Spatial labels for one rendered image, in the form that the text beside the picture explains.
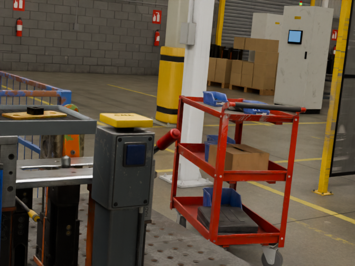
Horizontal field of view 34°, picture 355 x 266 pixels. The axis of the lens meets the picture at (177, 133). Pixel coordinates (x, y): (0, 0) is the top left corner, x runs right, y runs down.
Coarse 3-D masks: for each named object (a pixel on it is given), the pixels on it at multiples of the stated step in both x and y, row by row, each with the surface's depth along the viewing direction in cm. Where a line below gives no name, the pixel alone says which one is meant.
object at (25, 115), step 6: (30, 108) 77; (36, 108) 77; (42, 108) 78; (6, 114) 76; (12, 114) 76; (18, 114) 77; (24, 114) 77; (30, 114) 77; (36, 114) 77; (42, 114) 78; (48, 114) 79; (54, 114) 79; (60, 114) 80; (66, 114) 80
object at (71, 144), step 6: (72, 108) 131; (66, 138) 130; (72, 138) 130; (78, 138) 131; (66, 144) 130; (72, 144) 130; (78, 144) 131; (66, 150) 130; (72, 150) 130; (78, 150) 131; (72, 156) 130; (78, 156) 131
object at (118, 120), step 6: (102, 114) 85; (108, 114) 85; (114, 114) 86; (120, 114) 86; (126, 114) 87; (132, 114) 88; (102, 120) 85; (108, 120) 83; (114, 120) 82; (120, 120) 81; (126, 120) 82; (132, 120) 82; (138, 120) 83; (144, 120) 83; (150, 120) 84; (114, 126) 82; (120, 126) 81; (126, 126) 82; (132, 126) 82; (138, 126) 83; (144, 126) 83; (150, 126) 84
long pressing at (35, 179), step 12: (24, 168) 115; (60, 168) 116; (72, 168) 117; (84, 168) 117; (24, 180) 104; (36, 180) 105; (48, 180) 106; (60, 180) 107; (72, 180) 109; (84, 180) 110
